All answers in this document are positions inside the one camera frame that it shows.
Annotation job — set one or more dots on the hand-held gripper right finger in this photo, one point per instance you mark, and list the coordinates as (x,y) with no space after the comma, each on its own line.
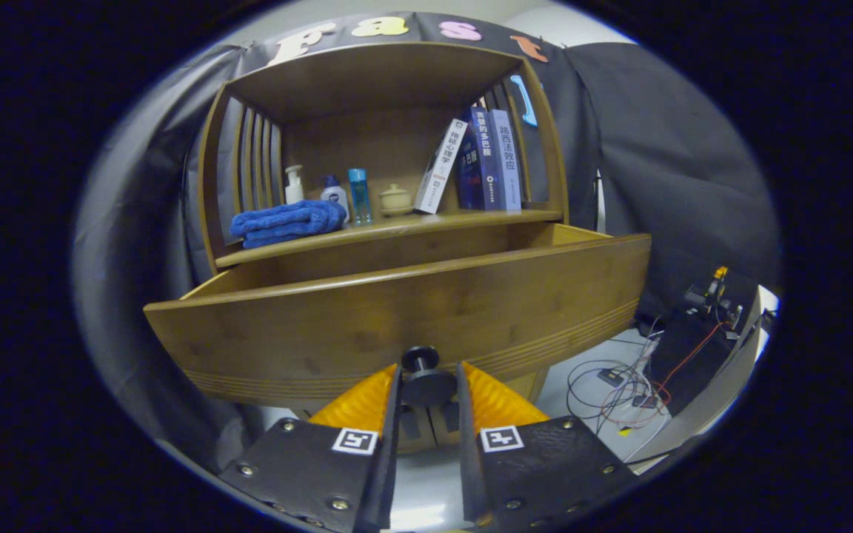
(469,474)

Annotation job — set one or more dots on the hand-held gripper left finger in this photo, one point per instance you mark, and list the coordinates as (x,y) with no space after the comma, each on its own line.
(388,474)

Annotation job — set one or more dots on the wooden drawer with black knob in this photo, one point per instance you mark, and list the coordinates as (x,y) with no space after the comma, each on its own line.
(397,311)

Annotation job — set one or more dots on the wooden cabinet door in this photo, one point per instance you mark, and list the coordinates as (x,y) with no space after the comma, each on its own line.
(413,433)
(447,429)

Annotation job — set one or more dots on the wooden countertop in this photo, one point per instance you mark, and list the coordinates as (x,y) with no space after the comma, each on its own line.
(412,222)

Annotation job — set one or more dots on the wooden cabinet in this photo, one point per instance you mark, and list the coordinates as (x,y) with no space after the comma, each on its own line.
(389,141)

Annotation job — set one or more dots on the white table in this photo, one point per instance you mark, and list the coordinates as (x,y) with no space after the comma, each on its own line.
(700,422)

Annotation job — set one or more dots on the folded blue towel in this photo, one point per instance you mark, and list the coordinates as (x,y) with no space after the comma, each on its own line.
(286,222)

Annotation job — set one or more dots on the cream lidded teacup with saucer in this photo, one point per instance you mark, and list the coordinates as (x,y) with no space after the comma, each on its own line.
(395,201)

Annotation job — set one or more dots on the clear blue bottle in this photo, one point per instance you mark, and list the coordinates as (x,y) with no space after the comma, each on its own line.
(360,198)

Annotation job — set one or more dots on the white bottle with blue cap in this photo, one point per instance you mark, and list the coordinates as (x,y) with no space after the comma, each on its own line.
(335,198)

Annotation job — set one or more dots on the white pump bottle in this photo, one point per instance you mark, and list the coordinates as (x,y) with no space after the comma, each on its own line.
(294,189)

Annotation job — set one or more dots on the black and orange device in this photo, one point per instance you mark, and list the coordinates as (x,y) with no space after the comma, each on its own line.
(715,300)

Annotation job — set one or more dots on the white book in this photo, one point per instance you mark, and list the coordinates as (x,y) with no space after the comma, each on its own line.
(440,169)

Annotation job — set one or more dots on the dark blue book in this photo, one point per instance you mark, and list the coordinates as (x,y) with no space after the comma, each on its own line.
(480,163)

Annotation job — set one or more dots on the light blue book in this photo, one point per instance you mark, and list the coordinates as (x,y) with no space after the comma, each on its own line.
(506,159)

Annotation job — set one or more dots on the black backdrop cloth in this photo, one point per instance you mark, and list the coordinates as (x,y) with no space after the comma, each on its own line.
(138,222)

